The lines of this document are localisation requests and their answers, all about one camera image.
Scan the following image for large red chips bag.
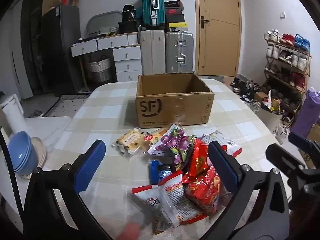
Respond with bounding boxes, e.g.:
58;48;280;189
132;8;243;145
182;166;234;217

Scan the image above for scattered pile of sneakers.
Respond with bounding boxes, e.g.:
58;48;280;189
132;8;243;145
229;77;297;145

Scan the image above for yellow black snack packet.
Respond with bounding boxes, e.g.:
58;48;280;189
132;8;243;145
152;217;175;235

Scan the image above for black bag with white label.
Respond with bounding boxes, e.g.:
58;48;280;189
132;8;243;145
122;4;137;23

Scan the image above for blue bowl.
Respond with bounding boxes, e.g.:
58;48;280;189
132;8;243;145
14;164;40;178
6;131;38;172

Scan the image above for patterned grey rug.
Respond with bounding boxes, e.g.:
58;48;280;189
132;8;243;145
45;94;93;118

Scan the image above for wooden door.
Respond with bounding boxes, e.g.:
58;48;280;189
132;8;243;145
194;0;242;77

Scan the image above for white red snack packet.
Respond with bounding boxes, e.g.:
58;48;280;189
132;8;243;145
201;130;242;158

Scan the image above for person's left hand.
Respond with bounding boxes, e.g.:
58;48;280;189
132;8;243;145
117;222;141;240

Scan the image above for silver suitcase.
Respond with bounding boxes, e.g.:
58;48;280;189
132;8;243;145
165;31;194;74

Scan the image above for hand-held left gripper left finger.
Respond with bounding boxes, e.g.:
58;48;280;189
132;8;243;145
22;139;113;240

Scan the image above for orange cake packet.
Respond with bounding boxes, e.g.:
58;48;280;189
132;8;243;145
143;127;173;154

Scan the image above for black storage box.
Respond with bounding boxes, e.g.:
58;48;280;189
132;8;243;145
118;21;140;34

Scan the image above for clear packet of small cakes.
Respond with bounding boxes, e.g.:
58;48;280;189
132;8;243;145
114;127;146;156

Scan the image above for wooden shoe rack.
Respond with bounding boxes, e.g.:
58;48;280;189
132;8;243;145
264;30;312;124

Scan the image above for black red shoe box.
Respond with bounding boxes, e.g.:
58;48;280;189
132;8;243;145
165;7;185;15

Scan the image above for grey oval board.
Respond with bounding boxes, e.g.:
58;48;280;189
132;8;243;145
86;10;123;34

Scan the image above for teal suitcase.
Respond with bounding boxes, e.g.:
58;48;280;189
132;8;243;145
141;0;166;29

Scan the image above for blue cookie packet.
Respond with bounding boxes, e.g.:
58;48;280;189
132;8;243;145
149;160;173;183

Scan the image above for woven laundry basket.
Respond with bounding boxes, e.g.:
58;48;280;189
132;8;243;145
89;57;111;83

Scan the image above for small cardboard box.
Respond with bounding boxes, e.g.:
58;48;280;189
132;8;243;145
254;92;270;103

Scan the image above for large white red snack bag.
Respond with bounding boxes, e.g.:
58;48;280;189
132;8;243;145
132;174;208;228

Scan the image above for green sour candy packet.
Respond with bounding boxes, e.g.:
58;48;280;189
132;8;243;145
171;136;199;172

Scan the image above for black glass cabinet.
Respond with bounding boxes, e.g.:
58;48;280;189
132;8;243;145
20;4;44;98

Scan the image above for cream suitcase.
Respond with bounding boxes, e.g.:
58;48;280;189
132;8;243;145
140;29;166;75

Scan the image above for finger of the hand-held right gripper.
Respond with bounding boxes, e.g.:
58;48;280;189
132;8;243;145
287;131;320;161
265;143;320;198

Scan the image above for brown cardboard box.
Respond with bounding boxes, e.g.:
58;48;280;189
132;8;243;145
136;73;215;128

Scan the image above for white wardrobe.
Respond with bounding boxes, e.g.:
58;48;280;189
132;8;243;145
10;5;34;100

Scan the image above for white dresser with drawers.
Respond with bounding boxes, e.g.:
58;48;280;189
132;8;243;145
71;32;142;82

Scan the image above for white kettle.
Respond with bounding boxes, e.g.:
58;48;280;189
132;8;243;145
0;94;28;137

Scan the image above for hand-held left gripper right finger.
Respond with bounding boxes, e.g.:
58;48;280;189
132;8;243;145
149;141;292;240

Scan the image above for bag with colourful wrappers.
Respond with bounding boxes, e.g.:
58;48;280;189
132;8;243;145
261;90;288;116

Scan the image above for dark grey refrigerator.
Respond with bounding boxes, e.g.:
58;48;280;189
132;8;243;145
41;4;80;95

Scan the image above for purple grape candy bag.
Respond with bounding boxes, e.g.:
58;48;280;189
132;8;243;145
147;124;198;162

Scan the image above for purple rolled mat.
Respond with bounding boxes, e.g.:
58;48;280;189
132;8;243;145
291;88;320;138

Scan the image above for black cable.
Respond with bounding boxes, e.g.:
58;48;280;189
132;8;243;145
0;127;23;230

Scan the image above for rows of racked shoes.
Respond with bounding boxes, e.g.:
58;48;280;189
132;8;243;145
264;29;312;120

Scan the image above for yellow black shoe box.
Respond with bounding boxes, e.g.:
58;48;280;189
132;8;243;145
168;22;188;32

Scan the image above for beige plate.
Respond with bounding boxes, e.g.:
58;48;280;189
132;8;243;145
30;137;48;168

